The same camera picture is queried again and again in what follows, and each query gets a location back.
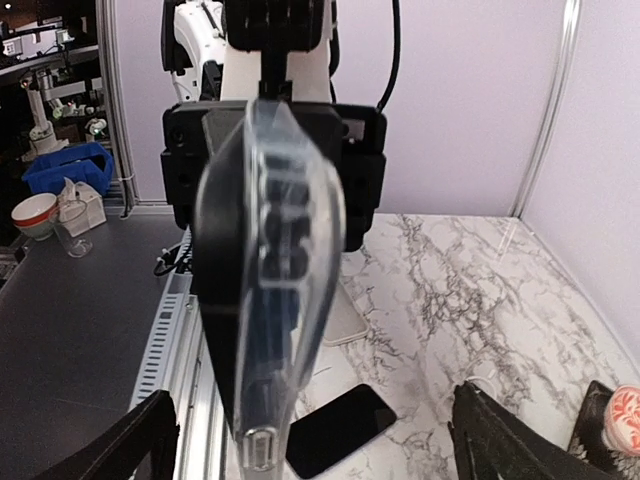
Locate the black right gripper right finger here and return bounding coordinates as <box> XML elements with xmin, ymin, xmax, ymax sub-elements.
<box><xmin>448</xmin><ymin>382</ymin><xmax>614</xmax><ymax>479</ymax></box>

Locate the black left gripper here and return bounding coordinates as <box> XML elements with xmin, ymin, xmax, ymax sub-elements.
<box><xmin>160</xmin><ymin>1</ymin><xmax>387</xmax><ymax>252</ymax></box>

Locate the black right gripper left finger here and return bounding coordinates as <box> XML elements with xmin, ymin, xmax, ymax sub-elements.
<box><xmin>37</xmin><ymin>390</ymin><xmax>180</xmax><ymax>479</ymax></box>

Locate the clear case white ring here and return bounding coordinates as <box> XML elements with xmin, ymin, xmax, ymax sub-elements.
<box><xmin>234</xmin><ymin>97</ymin><xmax>349</xmax><ymax>480</ymax></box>

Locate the black phone silver edge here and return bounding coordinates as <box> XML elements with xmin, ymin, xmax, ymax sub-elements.
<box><xmin>191</xmin><ymin>111</ymin><xmax>246</xmax><ymax>426</ymax></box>

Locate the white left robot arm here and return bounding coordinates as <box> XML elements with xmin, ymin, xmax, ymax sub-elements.
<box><xmin>161</xmin><ymin>1</ymin><xmax>387</xmax><ymax>252</ymax></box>

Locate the black phone right side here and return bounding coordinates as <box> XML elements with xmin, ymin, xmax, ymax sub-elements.
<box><xmin>286</xmin><ymin>384</ymin><xmax>397</xmax><ymax>479</ymax></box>

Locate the translucent grey phone case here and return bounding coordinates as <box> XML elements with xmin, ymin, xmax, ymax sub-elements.
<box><xmin>323</xmin><ymin>278</ymin><xmax>370</xmax><ymax>347</ymax></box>

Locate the black patterned square plate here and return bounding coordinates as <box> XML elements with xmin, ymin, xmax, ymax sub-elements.
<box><xmin>568</xmin><ymin>380</ymin><xmax>639</xmax><ymax>479</ymax></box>

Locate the red white patterned bowl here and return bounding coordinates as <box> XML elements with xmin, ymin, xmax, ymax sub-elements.
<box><xmin>602</xmin><ymin>385</ymin><xmax>639</xmax><ymax>457</ymax></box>

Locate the clear glass cup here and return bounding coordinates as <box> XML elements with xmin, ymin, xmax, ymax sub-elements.
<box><xmin>49</xmin><ymin>200</ymin><xmax>93</xmax><ymax>258</ymax></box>

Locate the white bowl red stripe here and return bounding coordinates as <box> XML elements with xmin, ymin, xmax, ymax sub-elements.
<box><xmin>11</xmin><ymin>193</ymin><xmax>58</xmax><ymax>241</ymax></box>

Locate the blue storage bin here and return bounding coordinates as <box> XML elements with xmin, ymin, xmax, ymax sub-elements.
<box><xmin>22</xmin><ymin>142</ymin><xmax>115</xmax><ymax>196</ymax></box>

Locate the front aluminium frame rail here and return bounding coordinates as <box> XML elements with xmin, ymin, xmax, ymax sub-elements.
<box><xmin>127</xmin><ymin>229</ymin><xmax>236</xmax><ymax>480</ymax></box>

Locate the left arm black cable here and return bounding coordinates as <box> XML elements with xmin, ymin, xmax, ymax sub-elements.
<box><xmin>374</xmin><ymin>0</ymin><xmax>404</xmax><ymax>114</ymax></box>

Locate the left aluminium corner post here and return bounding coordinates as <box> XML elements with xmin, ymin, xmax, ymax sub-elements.
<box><xmin>509</xmin><ymin>0</ymin><xmax>583</xmax><ymax>219</ymax></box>

